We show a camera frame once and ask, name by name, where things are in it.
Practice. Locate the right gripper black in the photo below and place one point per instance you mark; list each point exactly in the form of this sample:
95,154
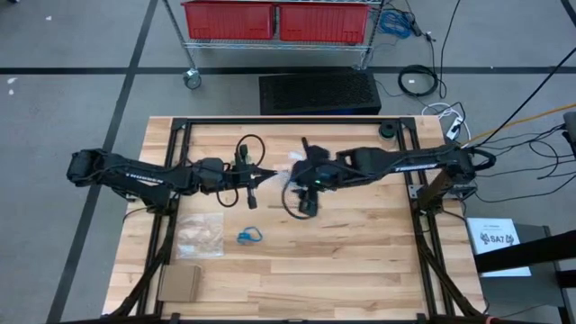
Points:
317,171

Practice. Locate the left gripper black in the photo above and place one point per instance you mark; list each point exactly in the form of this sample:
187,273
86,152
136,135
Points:
216,175

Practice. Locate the wide blue rubber band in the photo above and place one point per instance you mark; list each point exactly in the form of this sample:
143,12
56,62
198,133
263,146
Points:
243,240

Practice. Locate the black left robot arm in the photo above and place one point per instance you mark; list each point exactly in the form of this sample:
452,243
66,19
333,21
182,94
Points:
148,177

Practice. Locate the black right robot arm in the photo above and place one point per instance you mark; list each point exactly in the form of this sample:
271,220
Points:
405,162

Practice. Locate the black perforated case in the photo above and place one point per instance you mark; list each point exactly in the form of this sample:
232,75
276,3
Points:
319,92

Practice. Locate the brown cardboard box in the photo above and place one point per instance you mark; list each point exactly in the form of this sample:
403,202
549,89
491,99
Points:
179,283

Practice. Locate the red plastic storage bin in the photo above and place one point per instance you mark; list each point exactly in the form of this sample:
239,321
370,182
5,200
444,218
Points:
321,22
227,20

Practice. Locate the white power strip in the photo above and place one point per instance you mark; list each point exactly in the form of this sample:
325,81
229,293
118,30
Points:
455,127

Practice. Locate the white SA7 booklet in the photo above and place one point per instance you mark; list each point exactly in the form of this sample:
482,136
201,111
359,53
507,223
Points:
495,252

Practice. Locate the black bar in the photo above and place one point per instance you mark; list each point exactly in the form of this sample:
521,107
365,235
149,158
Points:
531,252

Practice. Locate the grey side table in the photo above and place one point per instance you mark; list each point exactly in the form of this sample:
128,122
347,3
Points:
517,297

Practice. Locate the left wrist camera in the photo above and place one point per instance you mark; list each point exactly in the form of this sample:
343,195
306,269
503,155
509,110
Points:
252,199

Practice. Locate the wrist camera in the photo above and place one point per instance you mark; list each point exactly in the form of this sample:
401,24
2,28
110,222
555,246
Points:
309,208
252,199

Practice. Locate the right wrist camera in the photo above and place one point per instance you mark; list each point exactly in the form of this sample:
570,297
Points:
309,208

